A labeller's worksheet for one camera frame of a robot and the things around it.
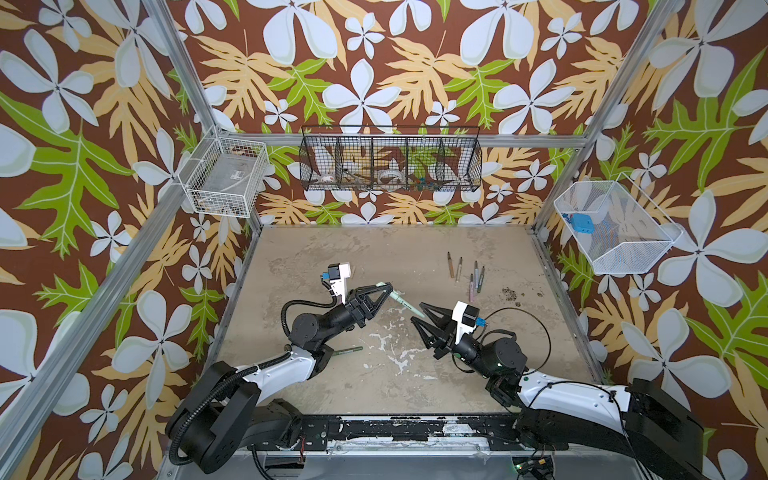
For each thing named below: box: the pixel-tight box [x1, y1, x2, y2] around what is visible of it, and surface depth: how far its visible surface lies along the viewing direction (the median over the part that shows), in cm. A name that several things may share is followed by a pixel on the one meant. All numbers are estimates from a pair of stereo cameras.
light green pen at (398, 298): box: [389, 291, 425, 318], surface depth 67 cm
